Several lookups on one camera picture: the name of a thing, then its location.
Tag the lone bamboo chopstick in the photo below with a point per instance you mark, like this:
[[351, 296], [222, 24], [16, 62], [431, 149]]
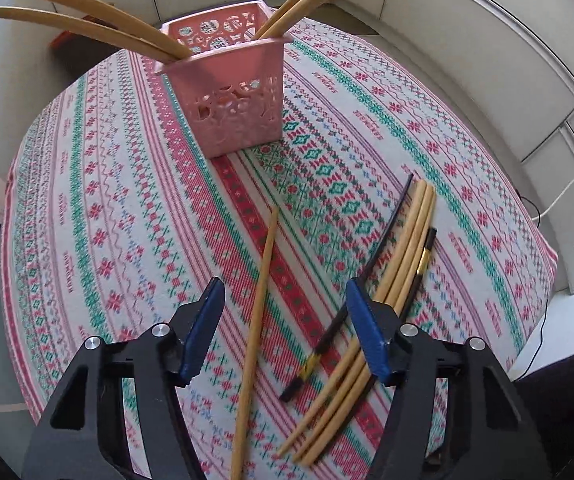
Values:
[[252, 350]]

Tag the patterned tablecloth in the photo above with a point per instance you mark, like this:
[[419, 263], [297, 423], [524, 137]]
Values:
[[114, 219]]

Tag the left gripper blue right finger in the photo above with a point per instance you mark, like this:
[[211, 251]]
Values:
[[375, 324]]

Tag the red-lined dark trash bin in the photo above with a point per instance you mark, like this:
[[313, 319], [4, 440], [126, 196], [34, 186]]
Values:
[[74, 47]]

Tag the black thin chopstick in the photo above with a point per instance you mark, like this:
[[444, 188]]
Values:
[[325, 341]]

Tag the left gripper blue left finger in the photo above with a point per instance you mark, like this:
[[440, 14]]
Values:
[[197, 326]]

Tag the pink perforated utensil basket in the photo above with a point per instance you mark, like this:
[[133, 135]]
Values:
[[230, 89]]

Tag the black gold-banded chopstick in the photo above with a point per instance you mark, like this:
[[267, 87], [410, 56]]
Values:
[[407, 330]]

